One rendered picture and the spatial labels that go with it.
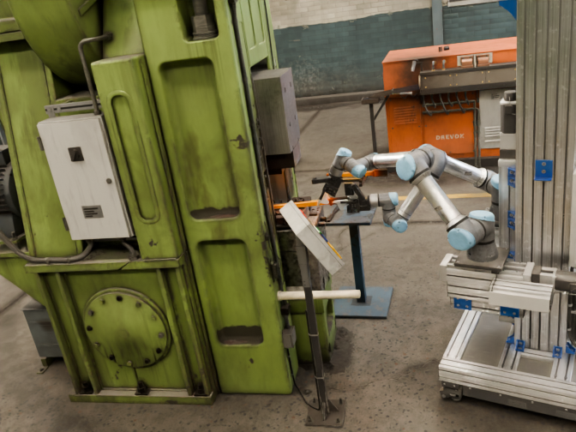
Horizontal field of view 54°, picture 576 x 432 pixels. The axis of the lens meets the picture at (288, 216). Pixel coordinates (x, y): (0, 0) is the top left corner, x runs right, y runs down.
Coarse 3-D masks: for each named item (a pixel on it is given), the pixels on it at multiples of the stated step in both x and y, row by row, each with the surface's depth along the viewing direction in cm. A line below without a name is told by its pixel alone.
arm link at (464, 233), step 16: (400, 160) 274; (416, 160) 272; (400, 176) 277; (416, 176) 271; (432, 192) 270; (448, 208) 267; (448, 224) 268; (464, 224) 264; (448, 240) 268; (464, 240) 262; (480, 240) 267
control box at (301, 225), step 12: (288, 204) 281; (288, 216) 271; (300, 216) 263; (300, 228) 254; (312, 228) 253; (312, 240) 255; (324, 240) 257; (312, 252) 257; (324, 252) 259; (324, 264) 261; (336, 264) 262
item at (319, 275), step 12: (312, 216) 334; (324, 228) 352; (288, 240) 322; (288, 252) 329; (288, 264) 332; (312, 264) 326; (288, 276) 336; (300, 276) 334; (312, 276) 330; (324, 276) 343; (288, 288) 338; (300, 288) 336; (312, 288) 333; (324, 288) 343
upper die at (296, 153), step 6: (294, 150) 309; (300, 150) 324; (270, 156) 308; (276, 156) 308; (282, 156) 307; (288, 156) 306; (294, 156) 308; (300, 156) 323; (270, 162) 310; (276, 162) 309; (282, 162) 308; (288, 162) 308; (294, 162) 307; (270, 168) 311; (276, 168) 310; (282, 168) 310
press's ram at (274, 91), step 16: (256, 80) 288; (272, 80) 287; (288, 80) 304; (256, 96) 291; (272, 96) 290; (288, 96) 302; (272, 112) 293; (288, 112) 299; (272, 128) 297; (288, 128) 297; (272, 144) 300; (288, 144) 298
